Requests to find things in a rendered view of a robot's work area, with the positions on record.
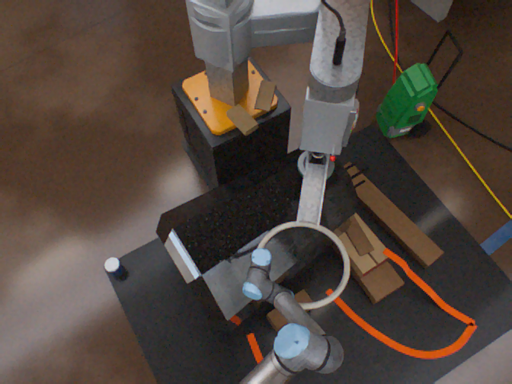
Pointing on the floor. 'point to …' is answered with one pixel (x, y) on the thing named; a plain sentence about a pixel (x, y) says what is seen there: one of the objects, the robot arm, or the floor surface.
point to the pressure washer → (412, 98)
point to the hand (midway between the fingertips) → (259, 280)
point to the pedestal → (232, 139)
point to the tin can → (114, 267)
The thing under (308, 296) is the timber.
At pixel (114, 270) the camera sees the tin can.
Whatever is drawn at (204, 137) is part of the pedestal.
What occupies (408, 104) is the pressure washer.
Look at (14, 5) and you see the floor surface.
